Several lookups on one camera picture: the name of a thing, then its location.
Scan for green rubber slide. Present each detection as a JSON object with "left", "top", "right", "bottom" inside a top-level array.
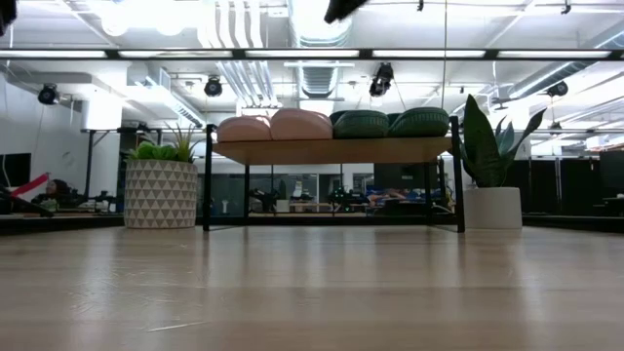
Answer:
[
  {"left": 387, "top": 106, "right": 450, "bottom": 138},
  {"left": 330, "top": 109, "right": 390, "bottom": 139}
]

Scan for pink rubber slide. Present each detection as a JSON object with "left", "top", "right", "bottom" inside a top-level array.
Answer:
[
  {"left": 216, "top": 115, "right": 273, "bottom": 143},
  {"left": 270, "top": 107, "right": 334, "bottom": 141}
]

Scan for wooden shelf with black legs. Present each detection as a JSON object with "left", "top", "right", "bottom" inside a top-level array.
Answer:
[{"left": 202, "top": 115, "right": 466, "bottom": 234}]

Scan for black crossbar with light strips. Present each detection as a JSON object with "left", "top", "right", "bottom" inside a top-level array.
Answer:
[{"left": 0, "top": 47, "right": 624, "bottom": 62}]

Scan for snake plant in white pot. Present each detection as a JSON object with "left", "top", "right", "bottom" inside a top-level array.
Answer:
[{"left": 459, "top": 94, "right": 547, "bottom": 230}]

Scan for succulent in triangle-patterned pot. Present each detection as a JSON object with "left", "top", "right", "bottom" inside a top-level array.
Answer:
[{"left": 124, "top": 124, "right": 200, "bottom": 230}]

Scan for black room divider panels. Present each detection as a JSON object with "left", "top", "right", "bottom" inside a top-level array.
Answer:
[{"left": 519, "top": 150, "right": 624, "bottom": 218}]

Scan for person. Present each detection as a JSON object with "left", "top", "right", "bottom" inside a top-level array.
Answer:
[{"left": 31, "top": 178, "right": 72, "bottom": 209}]

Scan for white ceiling air duct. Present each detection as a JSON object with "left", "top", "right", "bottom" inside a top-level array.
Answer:
[{"left": 287, "top": 0, "right": 355, "bottom": 49}]

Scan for black overhead camera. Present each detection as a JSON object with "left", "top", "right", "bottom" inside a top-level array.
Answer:
[{"left": 369, "top": 61, "right": 395, "bottom": 98}]

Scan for black table rig frame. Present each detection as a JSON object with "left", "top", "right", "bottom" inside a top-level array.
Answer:
[{"left": 0, "top": 213, "right": 624, "bottom": 235}]

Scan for black wall monitor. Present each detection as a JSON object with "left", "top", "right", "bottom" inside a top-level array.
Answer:
[{"left": 0, "top": 153, "right": 31, "bottom": 189}]

